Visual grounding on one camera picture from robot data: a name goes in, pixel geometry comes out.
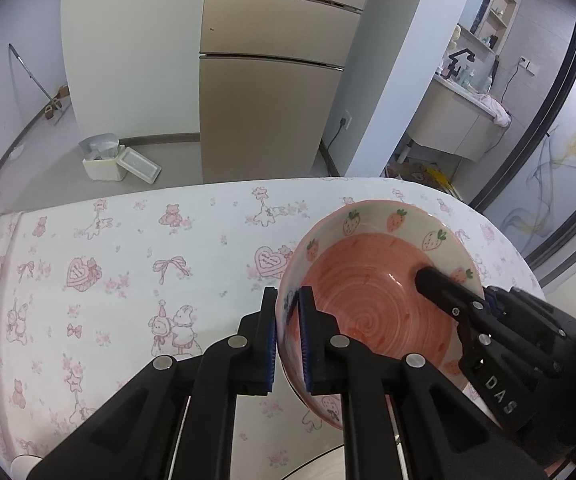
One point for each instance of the grey plastic bag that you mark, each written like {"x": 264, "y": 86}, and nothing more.
{"x": 99, "y": 144}

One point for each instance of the pink strawberry print bowl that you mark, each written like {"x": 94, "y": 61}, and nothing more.
{"x": 367, "y": 300}

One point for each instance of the white drain pipe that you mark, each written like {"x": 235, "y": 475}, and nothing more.
{"x": 405, "y": 152}

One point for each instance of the cream plush toy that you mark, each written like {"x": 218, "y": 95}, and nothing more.
{"x": 456, "y": 36}

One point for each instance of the black faucet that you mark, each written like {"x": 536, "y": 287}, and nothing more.
{"x": 457, "y": 62}

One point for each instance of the white bathroom wall socket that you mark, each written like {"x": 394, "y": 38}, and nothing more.
{"x": 529, "y": 65}

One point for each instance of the yellow bag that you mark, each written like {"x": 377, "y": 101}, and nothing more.
{"x": 440, "y": 179}

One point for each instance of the green bottle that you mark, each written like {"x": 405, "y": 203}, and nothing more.
{"x": 466, "y": 77}

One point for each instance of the beige vanity cabinet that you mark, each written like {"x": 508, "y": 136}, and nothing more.
{"x": 450, "y": 120}

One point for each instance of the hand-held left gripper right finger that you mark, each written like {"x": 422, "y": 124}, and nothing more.
{"x": 307, "y": 350}

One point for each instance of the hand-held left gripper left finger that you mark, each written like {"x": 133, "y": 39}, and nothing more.
{"x": 269, "y": 350}

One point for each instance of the gold three-door fridge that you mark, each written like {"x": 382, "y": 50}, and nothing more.
{"x": 268, "y": 110}

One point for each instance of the white socket beside fridge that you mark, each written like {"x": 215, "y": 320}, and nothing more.
{"x": 345, "y": 122}

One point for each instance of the pink printed white tablecloth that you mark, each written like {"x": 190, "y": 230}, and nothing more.
{"x": 118, "y": 240}

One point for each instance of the black framed glass door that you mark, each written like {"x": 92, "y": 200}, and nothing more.
{"x": 567, "y": 160}

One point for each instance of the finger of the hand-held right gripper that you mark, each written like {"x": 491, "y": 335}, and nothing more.
{"x": 437, "y": 285}
{"x": 522, "y": 320}

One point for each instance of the bathroom mirror cabinet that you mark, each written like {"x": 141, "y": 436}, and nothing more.
{"x": 492, "y": 5}

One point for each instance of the white foam box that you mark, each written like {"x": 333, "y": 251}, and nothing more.
{"x": 100, "y": 169}

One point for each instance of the large white plate black lettering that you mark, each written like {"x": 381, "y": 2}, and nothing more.
{"x": 323, "y": 467}

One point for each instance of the pink cloth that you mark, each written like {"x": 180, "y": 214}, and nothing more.
{"x": 492, "y": 107}

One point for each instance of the small cardboard box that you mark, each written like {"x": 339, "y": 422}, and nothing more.
{"x": 62, "y": 91}

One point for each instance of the metal mop pole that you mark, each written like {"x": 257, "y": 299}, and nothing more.
{"x": 30, "y": 72}

